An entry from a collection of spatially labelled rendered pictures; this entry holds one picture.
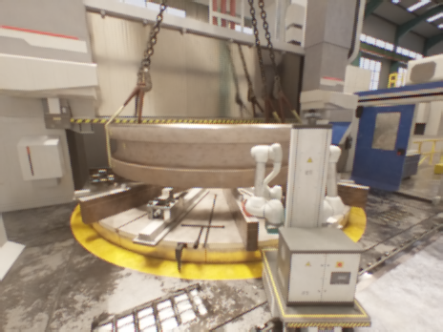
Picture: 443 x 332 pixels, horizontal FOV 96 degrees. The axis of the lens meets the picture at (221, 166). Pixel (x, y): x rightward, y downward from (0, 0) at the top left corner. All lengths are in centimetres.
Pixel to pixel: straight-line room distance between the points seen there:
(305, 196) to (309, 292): 79
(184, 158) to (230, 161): 69
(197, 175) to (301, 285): 183
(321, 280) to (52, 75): 382
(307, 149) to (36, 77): 338
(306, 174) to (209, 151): 150
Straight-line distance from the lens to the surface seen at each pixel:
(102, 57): 561
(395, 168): 710
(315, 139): 199
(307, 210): 214
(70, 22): 423
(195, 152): 302
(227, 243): 272
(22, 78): 370
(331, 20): 715
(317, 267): 191
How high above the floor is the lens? 179
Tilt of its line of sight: 12 degrees down
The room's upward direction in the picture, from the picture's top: straight up
